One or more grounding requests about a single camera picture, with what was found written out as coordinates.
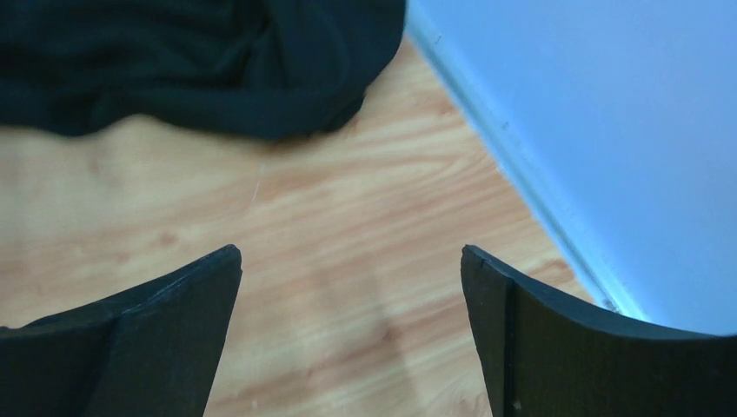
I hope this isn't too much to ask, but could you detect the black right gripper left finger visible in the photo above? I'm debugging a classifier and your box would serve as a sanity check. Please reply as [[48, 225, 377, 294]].
[[1, 245, 242, 416]]

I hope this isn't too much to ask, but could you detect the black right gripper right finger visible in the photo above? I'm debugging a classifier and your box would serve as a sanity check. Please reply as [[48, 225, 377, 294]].
[[461, 245, 736, 416]]

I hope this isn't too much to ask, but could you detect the black cloth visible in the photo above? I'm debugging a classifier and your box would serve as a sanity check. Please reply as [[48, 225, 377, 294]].
[[1, 1, 407, 140]]

